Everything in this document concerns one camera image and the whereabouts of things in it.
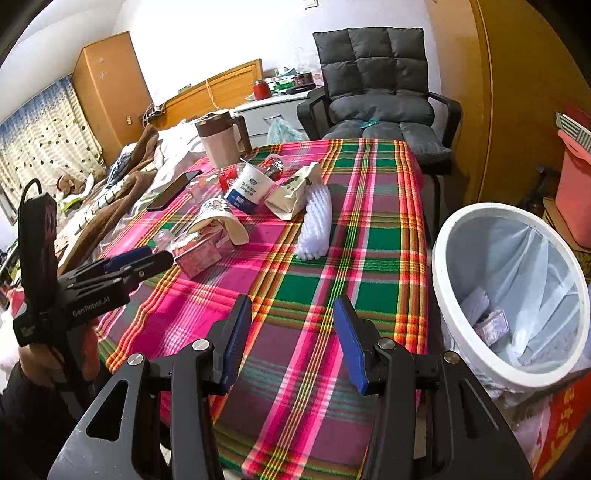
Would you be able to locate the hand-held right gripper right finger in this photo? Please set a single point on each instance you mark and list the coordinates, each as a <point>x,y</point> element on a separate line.
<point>351,346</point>

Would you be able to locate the red can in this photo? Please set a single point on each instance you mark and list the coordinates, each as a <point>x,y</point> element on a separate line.
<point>228,177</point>

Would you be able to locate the pink jug with brown lid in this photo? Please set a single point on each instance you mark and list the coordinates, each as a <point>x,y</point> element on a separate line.
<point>217,143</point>

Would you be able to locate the green plastic bag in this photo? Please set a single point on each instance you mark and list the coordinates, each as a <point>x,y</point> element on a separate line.
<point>284,131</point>

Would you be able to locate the pink tissue pack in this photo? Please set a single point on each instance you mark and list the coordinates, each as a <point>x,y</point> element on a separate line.
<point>198,254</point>

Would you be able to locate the wooden door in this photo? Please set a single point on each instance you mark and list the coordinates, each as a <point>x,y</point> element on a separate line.
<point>508,92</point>

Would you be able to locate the white dresser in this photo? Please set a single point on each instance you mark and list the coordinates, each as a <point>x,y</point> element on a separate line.
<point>258,113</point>

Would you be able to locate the orange wooden wardrobe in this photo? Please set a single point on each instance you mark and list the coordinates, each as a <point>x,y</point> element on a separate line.
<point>108,92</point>

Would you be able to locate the dark grey quilted cushion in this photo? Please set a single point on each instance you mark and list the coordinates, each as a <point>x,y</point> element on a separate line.
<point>369,69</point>

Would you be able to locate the dark spray bottle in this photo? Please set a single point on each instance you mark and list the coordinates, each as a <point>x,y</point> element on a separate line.
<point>538,194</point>

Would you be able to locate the plaid tablecloth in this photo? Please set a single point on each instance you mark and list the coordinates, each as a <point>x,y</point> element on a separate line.
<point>323,277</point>

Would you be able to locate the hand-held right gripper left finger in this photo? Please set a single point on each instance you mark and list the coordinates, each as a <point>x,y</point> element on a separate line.
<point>236,341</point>

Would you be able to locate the white tissue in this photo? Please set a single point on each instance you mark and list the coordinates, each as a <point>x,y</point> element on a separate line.
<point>249,189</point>

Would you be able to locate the teal small wrapper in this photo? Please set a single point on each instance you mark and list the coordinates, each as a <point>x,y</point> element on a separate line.
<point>369,123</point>

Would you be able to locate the person's left hand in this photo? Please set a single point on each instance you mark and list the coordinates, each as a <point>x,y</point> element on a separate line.
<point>39,364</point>

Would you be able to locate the translucent white bin liner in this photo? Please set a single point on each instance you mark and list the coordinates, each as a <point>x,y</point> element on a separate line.
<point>521,272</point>

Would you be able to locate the person's left forearm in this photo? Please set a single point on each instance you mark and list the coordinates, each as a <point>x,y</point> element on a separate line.
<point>32,429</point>

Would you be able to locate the blue patterned curtain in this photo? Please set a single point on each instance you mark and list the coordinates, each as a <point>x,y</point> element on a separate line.
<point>41,134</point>

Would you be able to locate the patterned paper cup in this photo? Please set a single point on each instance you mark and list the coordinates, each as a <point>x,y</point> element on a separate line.
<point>217,212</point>

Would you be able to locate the white paper cup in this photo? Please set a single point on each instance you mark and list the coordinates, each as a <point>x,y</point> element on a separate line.
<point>291,194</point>

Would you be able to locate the black smartphone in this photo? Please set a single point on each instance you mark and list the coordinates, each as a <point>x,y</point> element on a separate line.
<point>173,190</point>

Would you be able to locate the red thermos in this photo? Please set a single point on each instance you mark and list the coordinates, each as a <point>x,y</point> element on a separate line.
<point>261,90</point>

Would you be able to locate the black office chair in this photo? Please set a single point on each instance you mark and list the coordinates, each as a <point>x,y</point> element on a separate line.
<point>309,110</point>

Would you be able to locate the wooden bed headboard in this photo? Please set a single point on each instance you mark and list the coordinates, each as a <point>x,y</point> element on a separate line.
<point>217,83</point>

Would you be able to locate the brown blanket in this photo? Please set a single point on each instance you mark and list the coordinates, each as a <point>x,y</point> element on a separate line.
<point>134,184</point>

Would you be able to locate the red cardboard box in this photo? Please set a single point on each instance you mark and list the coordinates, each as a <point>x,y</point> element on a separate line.
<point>568,429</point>

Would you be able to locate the pink pack in bin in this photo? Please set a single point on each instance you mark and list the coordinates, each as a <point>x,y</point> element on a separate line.
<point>491,325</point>

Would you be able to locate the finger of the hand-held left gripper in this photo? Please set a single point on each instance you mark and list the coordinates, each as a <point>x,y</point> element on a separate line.
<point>157,263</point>
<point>129,258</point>

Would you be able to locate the pink storage box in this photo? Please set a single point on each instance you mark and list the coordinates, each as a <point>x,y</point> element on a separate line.
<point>575,194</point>

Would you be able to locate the striped gift box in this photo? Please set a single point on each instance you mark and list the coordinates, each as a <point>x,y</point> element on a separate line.
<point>572,127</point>

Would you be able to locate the white round trash bin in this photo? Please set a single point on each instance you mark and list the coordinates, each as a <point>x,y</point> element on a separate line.
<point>443,286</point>

